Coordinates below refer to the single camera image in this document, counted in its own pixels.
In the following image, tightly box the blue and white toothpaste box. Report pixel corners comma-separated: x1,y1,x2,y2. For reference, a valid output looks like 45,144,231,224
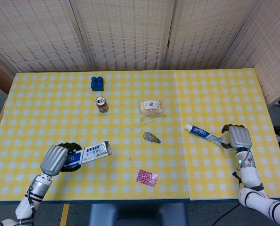
62,140,113,168

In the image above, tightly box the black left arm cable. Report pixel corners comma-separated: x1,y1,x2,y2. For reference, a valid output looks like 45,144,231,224
27,185,36,218

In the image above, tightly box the grey correction tape dispenser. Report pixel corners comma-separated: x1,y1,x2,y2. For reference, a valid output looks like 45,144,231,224
143,131,161,144

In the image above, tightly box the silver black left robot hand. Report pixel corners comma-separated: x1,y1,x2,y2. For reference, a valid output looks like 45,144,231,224
40,142,84,177

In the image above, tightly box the red cartoon face drink can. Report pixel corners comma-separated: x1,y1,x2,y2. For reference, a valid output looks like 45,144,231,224
95,97,108,114

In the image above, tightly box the woven bamboo screen panel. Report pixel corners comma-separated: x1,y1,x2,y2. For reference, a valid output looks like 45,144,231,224
0,0,95,73
219,0,280,105
69,0,178,71
163,0,264,70

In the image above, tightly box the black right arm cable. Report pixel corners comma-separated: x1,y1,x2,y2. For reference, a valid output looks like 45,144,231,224
232,150,252,186

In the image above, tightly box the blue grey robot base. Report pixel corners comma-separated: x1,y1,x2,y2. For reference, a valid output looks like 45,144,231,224
89,202,188,226

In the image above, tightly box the clear bag of bread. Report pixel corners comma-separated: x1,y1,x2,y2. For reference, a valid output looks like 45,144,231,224
138,99,166,118

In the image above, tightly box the blue studded building block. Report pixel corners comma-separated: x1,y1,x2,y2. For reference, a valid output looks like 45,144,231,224
91,76,105,92

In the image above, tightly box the blue and white toothpaste tube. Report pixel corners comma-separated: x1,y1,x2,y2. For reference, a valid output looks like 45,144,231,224
185,124,227,146

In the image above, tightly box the yellow white checked tablecloth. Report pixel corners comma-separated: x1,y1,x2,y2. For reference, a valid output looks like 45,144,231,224
0,68,280,202

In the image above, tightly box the magenta white patterned card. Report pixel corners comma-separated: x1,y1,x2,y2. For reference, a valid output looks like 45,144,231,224
136,169,158,187

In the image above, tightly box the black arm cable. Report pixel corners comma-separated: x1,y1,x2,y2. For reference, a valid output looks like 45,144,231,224
27,185,36,218
232,150,252,186

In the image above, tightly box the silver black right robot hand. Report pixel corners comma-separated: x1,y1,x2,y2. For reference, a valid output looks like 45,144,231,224
221,124,253,151

